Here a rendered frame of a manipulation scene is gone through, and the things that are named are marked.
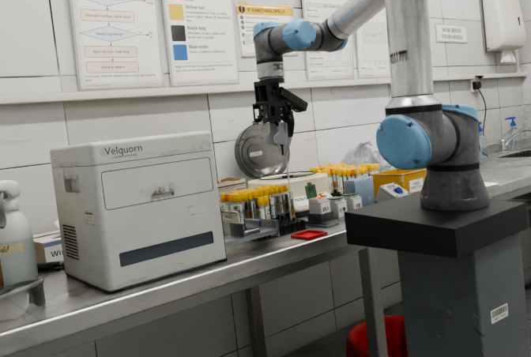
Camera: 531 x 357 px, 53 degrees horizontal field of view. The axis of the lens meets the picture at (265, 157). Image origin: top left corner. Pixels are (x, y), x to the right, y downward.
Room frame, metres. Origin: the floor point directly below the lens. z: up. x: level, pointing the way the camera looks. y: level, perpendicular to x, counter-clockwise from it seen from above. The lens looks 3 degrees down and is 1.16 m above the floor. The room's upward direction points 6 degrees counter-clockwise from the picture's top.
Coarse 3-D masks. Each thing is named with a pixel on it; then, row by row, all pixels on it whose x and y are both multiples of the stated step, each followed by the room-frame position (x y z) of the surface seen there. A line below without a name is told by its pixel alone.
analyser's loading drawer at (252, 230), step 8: (232, 224) 1.28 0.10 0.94; (240, 224) 1.25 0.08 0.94; (248, 224) 1.31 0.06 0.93; (256, 224) 1.28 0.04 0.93; (264, 224) 1.34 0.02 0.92; (272, 224) 1.32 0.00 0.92; (232, 232) 1.28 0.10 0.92; (240, 232) 1.26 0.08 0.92; (248, 232) 1.25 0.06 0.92; (256, 232) 1.27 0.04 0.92; (264, 232) 1.28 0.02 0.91; (272, 232) 1.30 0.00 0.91; (224, 240) 1.23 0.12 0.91; (232, 240) 1.22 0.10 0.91; (240, 240) 1.23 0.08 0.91; (248, 240) 1.25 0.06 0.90
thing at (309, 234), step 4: (300, 232) 1.38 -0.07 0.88; (304, 232) 1.39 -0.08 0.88; (308, 232) 1.40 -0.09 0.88; (312, 232) 1.39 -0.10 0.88; (316, 232) 1.38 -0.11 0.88; (320, 232) 1.37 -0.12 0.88; (324, 232) 1.34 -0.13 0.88; (292, 236) 1.36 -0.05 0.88; (296, 236) 1.34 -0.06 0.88; (300, 236) 1.33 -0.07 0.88; (304, 236) 1.32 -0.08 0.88; (308, 236) 1.35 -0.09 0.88; (312, 236) 1.32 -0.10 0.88; (316, 236) 1.33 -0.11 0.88; (320, 236) 1.33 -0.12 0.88
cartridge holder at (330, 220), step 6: (312, 216) 1.48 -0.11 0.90; (318, 216) 1.47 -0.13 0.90; (324, 216) 1.46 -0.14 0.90; (330, 216) 1.48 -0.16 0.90; (306, 222) 1.50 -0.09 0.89; (312, 222) 1.48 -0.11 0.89; (318, 222) 1.46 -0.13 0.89; (324, 222) 1.45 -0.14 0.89; (330, 222) 1.45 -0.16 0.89; (336, 222) 1.47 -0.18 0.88
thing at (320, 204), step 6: (312, 198) 1.50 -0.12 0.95; (318, 198) 1.48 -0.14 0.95; (324, 198) 1.49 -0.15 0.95; (312, 204) 1.49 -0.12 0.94; (318, 204) 1.47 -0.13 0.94; (324, 204) 1.47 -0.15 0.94; (312, 210) 1.49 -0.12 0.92; (318, 210) 1.47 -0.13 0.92; (324, 210) 1.47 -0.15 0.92; (330, 210) 1.49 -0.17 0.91
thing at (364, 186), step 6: (348, 180) 1.65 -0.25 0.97; (354, 180) 1.63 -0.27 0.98; (360, 180) 1.64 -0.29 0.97; (366, 180) 1.66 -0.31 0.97; (372, 180) 1.69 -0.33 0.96; (348, 186) 1.63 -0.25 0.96; (354, 186) 1.62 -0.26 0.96; (360, 186) 1.64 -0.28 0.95; (366, 186) 1.66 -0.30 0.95; (372, 186) 1.68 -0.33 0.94; (348, 192) 1.64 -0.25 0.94; (354, 192) 1.62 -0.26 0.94; (360, 192) 1.64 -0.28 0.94; (366, 192) 1.66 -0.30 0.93; (372, 192) 1.68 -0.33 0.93; (366, 198) 1.65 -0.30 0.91; (372, 198) 1.68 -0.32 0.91; (366, 204) 1.65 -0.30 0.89; (372, 204) 1.68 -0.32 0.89
